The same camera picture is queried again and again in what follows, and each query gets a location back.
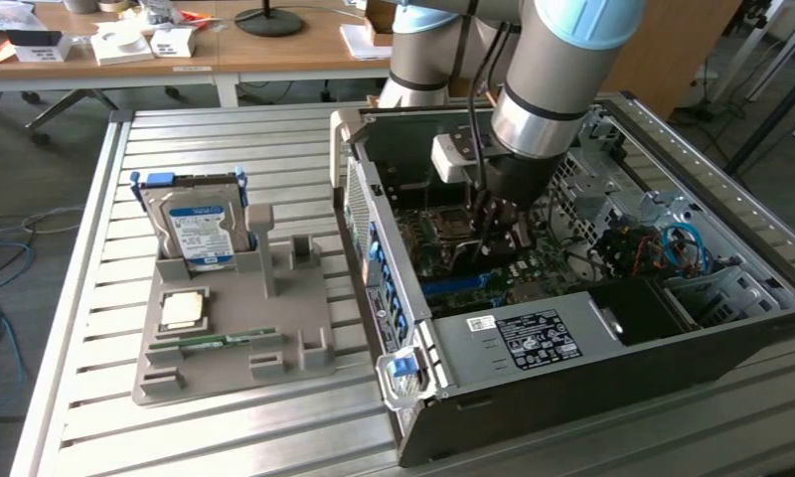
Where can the silver metal drive cage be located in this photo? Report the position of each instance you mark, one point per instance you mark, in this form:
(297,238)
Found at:
(590,204)

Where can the black round lamp base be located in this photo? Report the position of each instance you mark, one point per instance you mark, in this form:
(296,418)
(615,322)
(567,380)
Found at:
(268,25)

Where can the white box with roll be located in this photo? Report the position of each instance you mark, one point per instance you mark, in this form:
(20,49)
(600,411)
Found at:
(122,49)

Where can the black open PC case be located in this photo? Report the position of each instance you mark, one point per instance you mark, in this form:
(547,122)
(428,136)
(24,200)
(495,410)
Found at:
(570,397)

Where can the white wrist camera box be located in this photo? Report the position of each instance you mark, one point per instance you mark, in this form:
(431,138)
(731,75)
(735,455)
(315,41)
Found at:
(451,159)

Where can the green motherboard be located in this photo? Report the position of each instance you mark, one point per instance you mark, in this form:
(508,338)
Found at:
(550,268)

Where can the black NVIDIA graphics card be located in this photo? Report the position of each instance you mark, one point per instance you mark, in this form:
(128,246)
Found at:
(460,261)

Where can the black desk leg with caster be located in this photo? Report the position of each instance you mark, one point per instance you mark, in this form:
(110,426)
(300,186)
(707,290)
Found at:
(72,107)

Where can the dark metal frame post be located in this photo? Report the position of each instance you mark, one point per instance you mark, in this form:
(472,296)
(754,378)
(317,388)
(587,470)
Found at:
(769,126)

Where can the hard disk in blue caddy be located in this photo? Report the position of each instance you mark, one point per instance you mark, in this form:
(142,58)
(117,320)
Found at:
(199,233)

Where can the CPU socket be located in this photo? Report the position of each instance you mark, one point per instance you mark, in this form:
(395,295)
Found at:
(451,223)

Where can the white paper stack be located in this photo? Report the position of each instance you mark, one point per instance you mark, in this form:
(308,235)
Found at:
(364,45)

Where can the orange red small object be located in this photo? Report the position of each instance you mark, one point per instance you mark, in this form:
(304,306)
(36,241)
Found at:
(195,19)

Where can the wooden cabinet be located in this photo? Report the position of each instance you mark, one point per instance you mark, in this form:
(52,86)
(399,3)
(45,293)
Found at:
(688,49)

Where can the white box with black lid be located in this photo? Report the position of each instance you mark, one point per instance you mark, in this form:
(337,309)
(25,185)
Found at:
(40,52)

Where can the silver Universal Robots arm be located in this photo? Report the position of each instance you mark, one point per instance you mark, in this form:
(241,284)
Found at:
(556,74)

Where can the loose green RAM stick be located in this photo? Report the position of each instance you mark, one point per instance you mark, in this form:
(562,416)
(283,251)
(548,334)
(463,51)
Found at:
(219,340)

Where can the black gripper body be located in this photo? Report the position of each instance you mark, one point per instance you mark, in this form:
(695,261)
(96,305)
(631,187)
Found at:
(523,179)

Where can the silver CPU chip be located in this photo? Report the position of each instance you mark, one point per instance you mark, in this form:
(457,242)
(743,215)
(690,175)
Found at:
(181,310)

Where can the clear plastic bag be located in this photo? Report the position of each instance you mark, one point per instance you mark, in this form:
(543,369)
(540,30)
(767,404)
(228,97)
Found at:
(6,15)

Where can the grey power supply unit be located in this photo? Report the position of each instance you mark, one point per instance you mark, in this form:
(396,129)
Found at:
(490,353)

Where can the brown cardboard box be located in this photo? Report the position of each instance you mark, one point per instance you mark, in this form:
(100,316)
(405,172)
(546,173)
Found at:
(377,17)

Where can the grey cup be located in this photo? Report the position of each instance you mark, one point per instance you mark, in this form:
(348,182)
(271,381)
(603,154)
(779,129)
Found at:
(80,6)

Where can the blue case latch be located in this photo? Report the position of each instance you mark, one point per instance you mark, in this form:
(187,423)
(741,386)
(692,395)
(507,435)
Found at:
(399,370)

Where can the small white box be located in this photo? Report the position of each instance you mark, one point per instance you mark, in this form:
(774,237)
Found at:
(172,45)

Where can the grey parts rack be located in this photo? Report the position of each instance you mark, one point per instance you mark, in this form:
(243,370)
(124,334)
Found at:
(239,308)

